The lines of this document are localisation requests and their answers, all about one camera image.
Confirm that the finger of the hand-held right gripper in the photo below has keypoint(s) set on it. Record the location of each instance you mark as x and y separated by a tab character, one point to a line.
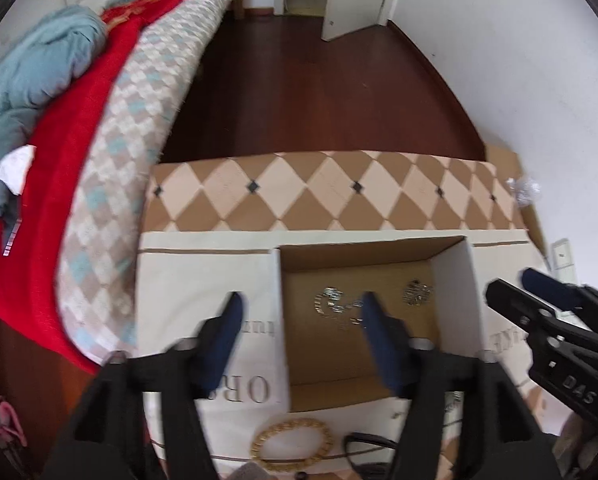
516	305
549	284

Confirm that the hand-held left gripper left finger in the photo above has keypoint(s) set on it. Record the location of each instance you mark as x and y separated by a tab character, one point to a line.
223	342

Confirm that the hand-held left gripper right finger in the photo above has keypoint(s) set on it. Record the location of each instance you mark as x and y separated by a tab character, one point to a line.
385	347

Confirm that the diamond-patterned cardboard box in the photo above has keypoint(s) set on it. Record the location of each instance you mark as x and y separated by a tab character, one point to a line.
204	270

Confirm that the silver round ornament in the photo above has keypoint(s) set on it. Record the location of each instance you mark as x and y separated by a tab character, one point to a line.
417	293

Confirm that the clear plastic wrap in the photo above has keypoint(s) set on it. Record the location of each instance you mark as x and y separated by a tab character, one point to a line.
525	191

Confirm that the pink object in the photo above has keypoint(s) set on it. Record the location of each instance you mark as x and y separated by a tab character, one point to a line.
10	420

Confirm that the bed with checkered cover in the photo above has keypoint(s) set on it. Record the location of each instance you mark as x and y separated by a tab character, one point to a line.
129	125

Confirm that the red blanket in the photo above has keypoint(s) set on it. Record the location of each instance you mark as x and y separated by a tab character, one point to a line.
64	140

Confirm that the white cloth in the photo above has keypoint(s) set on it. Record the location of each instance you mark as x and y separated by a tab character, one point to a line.
15	162

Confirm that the white wall socket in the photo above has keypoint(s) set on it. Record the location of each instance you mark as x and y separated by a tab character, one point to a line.
562	255

